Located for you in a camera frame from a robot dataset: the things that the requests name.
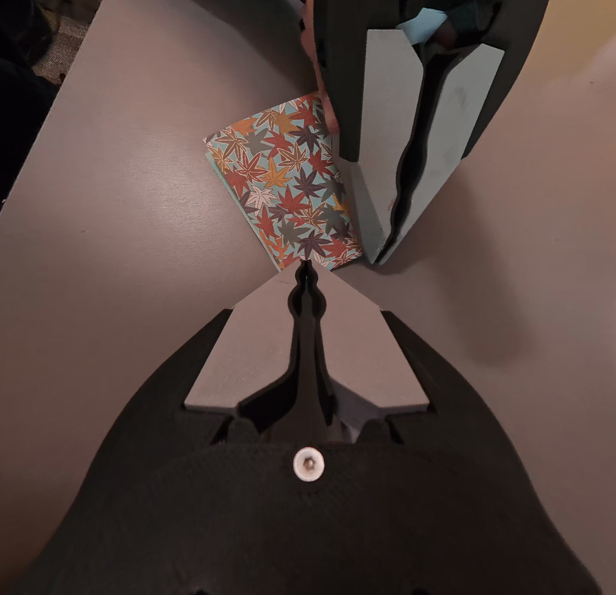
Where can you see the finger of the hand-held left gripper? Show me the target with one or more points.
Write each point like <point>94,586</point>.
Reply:
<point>462,109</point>
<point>387,99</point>

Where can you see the leaf patterned origami paper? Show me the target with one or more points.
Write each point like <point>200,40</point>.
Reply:
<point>284,181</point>

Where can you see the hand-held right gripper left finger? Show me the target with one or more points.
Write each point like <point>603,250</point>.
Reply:
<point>250,349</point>

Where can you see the person's left hand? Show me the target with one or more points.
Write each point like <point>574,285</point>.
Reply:
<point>321,75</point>

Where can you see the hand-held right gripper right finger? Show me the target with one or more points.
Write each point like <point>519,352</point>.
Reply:
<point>365,354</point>

